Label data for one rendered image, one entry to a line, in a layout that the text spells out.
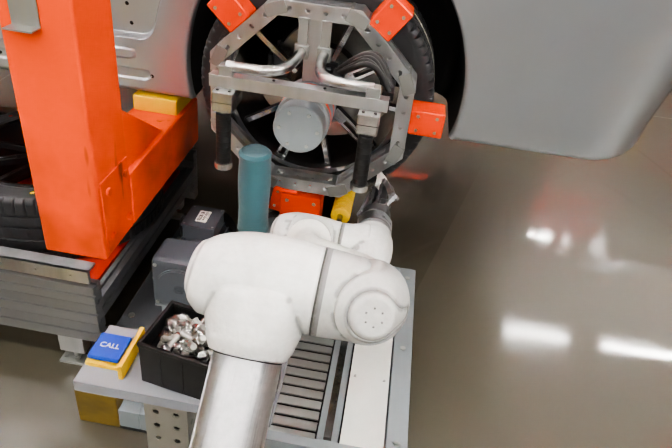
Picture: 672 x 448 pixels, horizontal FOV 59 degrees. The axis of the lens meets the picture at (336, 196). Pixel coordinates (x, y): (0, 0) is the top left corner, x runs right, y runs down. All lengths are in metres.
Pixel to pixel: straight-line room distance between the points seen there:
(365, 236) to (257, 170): 0.37
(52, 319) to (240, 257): 1.19
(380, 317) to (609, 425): 1.44
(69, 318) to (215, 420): 1.13
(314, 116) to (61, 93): 0.56
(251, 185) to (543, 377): 1.19
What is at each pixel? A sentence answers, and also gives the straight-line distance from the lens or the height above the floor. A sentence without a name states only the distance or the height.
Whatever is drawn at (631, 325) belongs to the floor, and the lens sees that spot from 2.56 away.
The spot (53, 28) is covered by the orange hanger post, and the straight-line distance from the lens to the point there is 1.33.
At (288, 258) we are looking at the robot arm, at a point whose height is 0.99.
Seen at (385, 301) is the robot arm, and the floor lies 0.98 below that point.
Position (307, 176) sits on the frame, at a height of 0.61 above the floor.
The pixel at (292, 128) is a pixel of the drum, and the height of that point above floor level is 0.85.
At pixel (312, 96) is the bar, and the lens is 1.37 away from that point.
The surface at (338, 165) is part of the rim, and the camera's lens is 1.77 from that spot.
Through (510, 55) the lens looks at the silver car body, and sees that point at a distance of 1.69.
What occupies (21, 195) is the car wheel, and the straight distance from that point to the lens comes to 1.92.
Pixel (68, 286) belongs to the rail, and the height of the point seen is 0.33.
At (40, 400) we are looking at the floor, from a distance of 2.01.
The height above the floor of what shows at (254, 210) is 0.58.
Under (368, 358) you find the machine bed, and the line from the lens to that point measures 1.95.
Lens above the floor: 1.51
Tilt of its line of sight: 33 degrees down
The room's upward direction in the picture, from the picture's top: 7 degrees clockwise
